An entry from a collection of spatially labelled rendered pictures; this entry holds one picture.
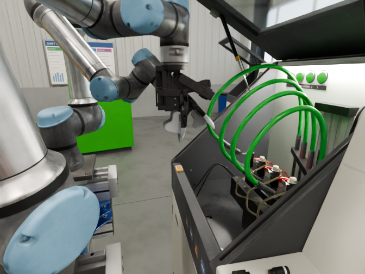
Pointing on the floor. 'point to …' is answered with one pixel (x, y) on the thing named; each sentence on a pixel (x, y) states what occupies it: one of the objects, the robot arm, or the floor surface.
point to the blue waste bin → (222, 101)
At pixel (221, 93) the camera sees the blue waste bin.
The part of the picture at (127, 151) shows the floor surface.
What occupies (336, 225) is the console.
